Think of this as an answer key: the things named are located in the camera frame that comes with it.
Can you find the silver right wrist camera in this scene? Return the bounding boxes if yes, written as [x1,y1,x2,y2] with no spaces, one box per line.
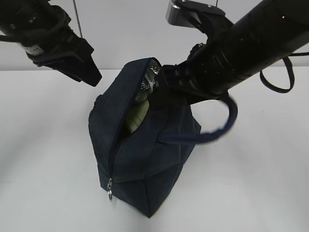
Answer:
[166,0,226,34]

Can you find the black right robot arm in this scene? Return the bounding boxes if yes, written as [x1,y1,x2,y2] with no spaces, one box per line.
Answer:
[150,0,309,109]

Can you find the navy blue lunch bag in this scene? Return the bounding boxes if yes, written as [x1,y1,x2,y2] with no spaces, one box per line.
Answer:
[88,58,238,217]

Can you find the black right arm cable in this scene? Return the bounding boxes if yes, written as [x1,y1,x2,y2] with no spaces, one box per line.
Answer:
[259,52,309,94]

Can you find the green lidded food container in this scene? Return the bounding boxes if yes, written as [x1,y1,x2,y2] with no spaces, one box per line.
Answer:
[125,100,149,133]

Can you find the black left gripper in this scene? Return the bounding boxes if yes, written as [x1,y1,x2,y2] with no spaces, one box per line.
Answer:
[20,14,102,87]

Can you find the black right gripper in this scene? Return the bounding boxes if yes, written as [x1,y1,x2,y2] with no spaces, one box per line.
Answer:
[151,42,232,110]

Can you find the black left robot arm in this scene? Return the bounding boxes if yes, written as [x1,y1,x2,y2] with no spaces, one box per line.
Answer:
[0,0,102,87]

